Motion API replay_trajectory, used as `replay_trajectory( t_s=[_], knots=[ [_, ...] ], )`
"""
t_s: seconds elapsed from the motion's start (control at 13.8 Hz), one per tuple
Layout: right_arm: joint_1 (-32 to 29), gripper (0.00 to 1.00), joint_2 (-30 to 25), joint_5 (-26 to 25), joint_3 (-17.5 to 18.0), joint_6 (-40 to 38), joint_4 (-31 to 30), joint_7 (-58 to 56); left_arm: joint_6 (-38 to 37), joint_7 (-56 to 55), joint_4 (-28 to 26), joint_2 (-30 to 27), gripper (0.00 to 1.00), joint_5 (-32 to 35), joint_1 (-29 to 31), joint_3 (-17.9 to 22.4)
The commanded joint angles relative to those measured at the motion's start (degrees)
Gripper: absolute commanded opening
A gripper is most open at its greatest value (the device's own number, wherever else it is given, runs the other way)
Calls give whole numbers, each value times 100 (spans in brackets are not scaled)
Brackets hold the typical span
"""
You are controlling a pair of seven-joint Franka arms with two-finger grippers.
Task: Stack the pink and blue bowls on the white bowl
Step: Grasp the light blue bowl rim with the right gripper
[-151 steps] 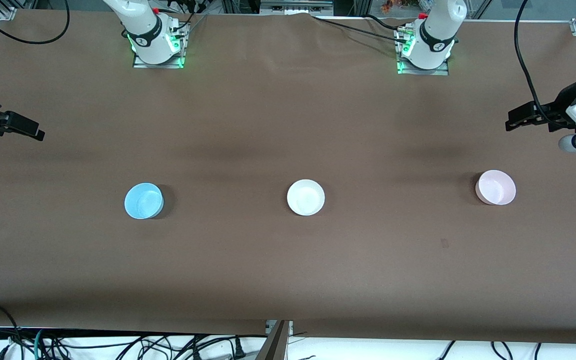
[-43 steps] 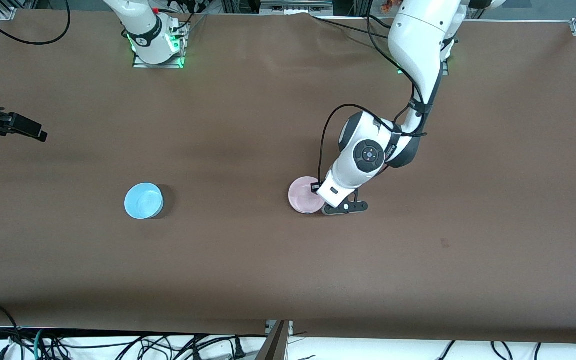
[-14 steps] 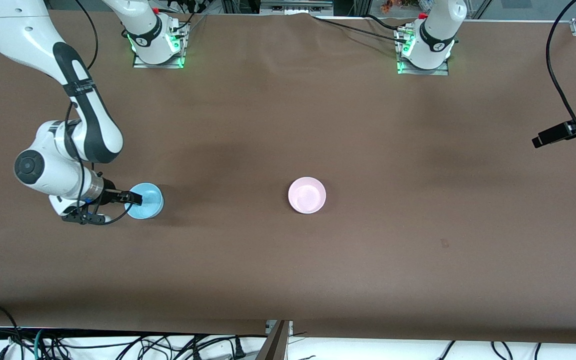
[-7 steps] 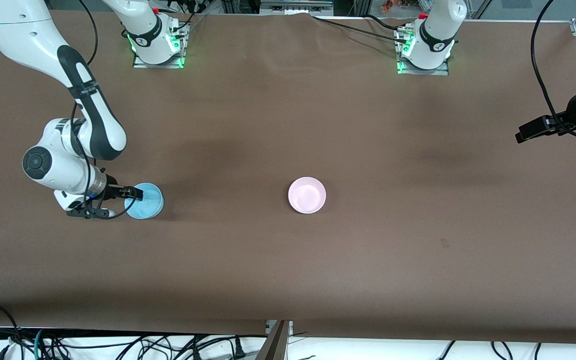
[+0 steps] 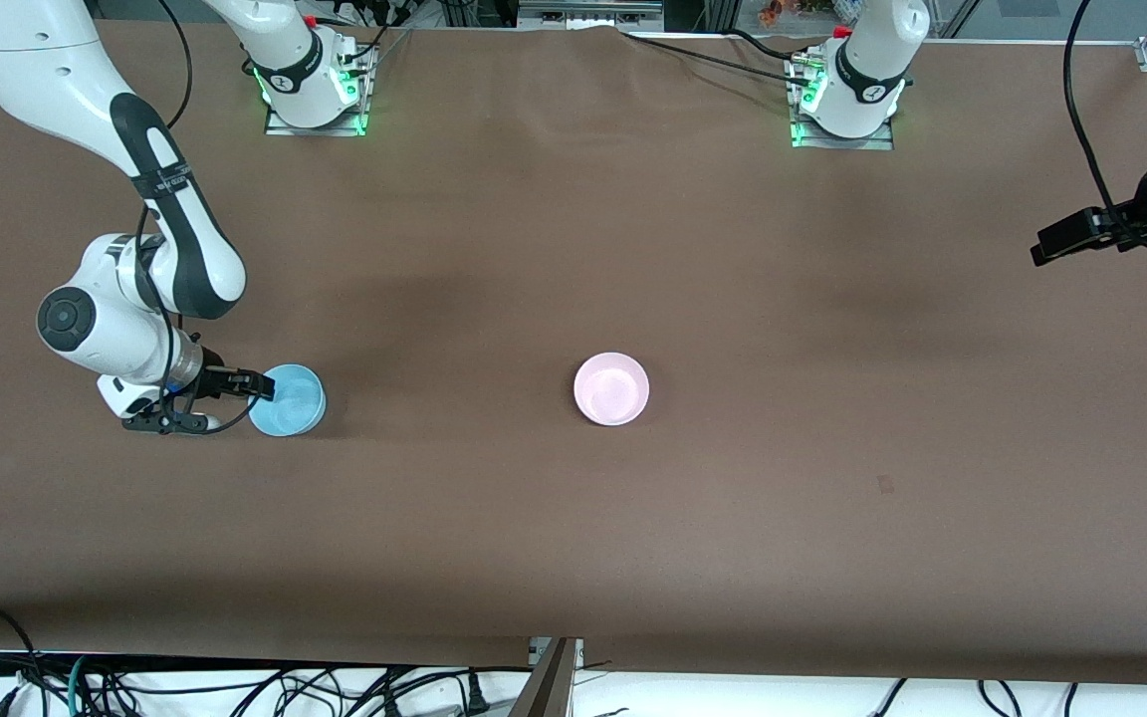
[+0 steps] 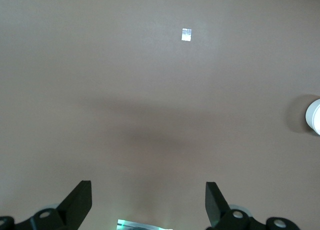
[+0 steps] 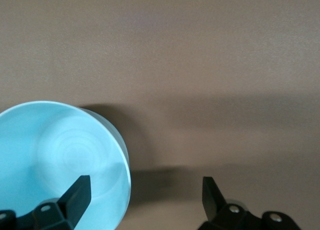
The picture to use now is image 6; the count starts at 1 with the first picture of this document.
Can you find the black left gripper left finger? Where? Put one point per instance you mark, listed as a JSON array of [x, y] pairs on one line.
[[75, 202]]

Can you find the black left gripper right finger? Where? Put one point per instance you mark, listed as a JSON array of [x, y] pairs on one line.
[[215, 205]]

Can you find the white bowl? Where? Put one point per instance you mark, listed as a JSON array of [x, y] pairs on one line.
[[308, 117]]

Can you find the brown table cover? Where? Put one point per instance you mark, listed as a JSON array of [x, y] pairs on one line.
[[150, 77]]

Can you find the small clear tape patch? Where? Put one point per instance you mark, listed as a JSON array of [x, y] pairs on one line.
[[186, 35]]

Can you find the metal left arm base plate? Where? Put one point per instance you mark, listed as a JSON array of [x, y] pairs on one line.
[[145, 225]]

